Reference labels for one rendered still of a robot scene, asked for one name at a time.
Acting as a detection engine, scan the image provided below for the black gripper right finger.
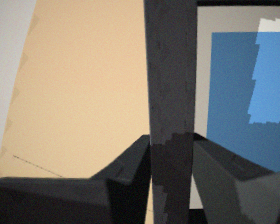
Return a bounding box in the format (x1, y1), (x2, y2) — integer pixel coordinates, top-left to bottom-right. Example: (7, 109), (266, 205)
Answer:
(192, 133), (280, 224)

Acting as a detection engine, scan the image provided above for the black picture frame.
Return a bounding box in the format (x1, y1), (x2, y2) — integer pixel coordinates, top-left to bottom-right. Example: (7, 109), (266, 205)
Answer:
(143, 0), (280, 224)

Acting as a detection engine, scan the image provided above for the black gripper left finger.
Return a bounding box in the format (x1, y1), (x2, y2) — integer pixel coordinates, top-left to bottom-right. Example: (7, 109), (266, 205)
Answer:
(0, 134), (151, 224)

